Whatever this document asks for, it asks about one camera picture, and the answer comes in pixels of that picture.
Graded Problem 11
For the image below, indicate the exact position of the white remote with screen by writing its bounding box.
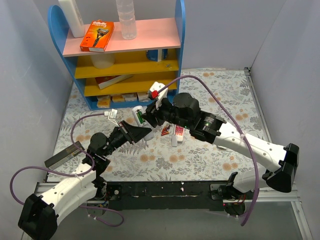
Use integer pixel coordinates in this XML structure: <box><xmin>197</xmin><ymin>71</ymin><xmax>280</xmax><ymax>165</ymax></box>
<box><xmin>131</xmin><ymin>105</ymin><xmax>155</xmax><ymax>142</ymax></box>

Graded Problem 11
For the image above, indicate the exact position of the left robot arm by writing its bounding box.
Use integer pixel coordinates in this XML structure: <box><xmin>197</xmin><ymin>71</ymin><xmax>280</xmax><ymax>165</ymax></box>
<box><xmin>18</xmin><ymin>120</ymin><xmax>152</xmax><ymax>240</ymax></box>

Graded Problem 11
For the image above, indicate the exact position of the cluster of batteries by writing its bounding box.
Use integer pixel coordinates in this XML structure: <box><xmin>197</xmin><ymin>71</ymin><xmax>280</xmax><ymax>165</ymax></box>
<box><xmin>161</xmin><ymin>123</ymin><xmax>172</xmax><ymax>136</ymax></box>

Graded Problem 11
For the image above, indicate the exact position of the red white remote control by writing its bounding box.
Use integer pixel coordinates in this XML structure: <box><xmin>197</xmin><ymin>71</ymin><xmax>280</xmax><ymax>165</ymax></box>
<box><xmin>174</xmin><ymin>125</ymin><xmax>185</xmax><ymax>143</ymax></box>

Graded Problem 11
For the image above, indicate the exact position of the yellow sponge pack left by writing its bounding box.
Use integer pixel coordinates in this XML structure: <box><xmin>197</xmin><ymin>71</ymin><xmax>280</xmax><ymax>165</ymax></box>
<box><xmin>97</xmin><ymin>95</ymin><xmax>111</xmax><ymax>109</ymax></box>

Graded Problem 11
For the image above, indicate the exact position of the floral table mat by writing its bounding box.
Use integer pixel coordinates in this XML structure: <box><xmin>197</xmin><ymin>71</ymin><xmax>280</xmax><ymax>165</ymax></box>
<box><xmin>54</xmin><ymin>70</ymin><xmax>268</xmax><ymax>182</ymax></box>

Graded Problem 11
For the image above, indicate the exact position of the black flat bar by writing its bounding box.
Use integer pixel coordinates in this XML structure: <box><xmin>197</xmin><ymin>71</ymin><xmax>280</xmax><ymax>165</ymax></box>
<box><xmin>44</xmin><ymin>141</ymin><xmax>84</xmax><ymax>170</ymax></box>

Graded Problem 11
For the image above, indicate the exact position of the blue shelf unit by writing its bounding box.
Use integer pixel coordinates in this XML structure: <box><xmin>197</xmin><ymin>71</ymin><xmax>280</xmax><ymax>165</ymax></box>
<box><xmin>47</xmin><ymin>0</ymin><xmax>186</xmax><ymax>111</ymax></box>

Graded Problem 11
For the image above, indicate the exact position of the blue white carton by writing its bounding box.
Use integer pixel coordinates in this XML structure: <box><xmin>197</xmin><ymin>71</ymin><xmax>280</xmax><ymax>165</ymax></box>
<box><xmin>146</xmin><ymin>48</ymin><xmax>168</xmax><ymax>62</ymax></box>

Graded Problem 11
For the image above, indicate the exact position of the white cup on shelf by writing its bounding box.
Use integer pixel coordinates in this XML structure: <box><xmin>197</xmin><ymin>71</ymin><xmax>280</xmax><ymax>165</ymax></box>
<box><xmin>90</xmin><ymin>53</ymin><xmax>115</xmax><ymax>69</ymax></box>

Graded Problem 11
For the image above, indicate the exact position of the orange razor box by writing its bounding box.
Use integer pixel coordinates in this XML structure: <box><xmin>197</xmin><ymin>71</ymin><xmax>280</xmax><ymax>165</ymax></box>
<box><xmin>79</xmin><ymin>20</ymin><xmax>115</xmax><ymax>53</ymax></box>

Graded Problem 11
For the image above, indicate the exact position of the clear plastic water bottle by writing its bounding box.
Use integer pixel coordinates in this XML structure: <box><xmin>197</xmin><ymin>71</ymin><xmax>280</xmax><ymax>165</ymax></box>
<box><xmin>116</xmin><ymin>0</ymin><xmax>137</xmax><ymax>40</ymax></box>

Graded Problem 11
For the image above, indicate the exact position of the white bottle on shelf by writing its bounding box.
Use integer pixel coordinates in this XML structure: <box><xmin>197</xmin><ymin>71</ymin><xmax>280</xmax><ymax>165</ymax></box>
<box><xmin>58</xmin><ymin>0</ymin><xmax>85</xmax><ymax>38</ymax></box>

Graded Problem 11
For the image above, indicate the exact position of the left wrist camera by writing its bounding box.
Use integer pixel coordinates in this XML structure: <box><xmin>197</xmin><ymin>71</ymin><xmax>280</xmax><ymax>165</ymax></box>
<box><xmin>103</xmin><ymin>109</ymin><xmax>119</xmax><ymax>127</ymax></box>

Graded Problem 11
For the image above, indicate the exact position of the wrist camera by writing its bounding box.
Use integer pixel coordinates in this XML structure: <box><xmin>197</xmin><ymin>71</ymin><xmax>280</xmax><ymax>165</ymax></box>
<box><xmin>103</xmin><ymin>109</ymin><xmax>119</xmax><ymax>127</ymax></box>
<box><xmin>148</xmin><ymin>81</ymin><xmax>168</xmax><ymax>110</ymax></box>

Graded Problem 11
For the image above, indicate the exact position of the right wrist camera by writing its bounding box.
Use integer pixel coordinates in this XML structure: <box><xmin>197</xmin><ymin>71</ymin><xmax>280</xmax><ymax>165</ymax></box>
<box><xmin>148</xmin><ymin>81</ymin><xmax>168</xmax><ymax>110</ymax></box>

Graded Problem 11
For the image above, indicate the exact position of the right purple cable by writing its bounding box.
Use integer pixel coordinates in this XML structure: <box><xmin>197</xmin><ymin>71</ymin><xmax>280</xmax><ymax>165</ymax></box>
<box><xmin>159</xmin><ymin>75</ymin><xmax>261</xmax><ymax>227</ymax></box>

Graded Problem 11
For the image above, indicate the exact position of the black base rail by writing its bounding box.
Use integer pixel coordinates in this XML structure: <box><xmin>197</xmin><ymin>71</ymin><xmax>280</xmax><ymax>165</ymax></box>
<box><xmin>104</xmin><ymin>180</ymin><xmax>241</xmax><ymax>213</ymax></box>

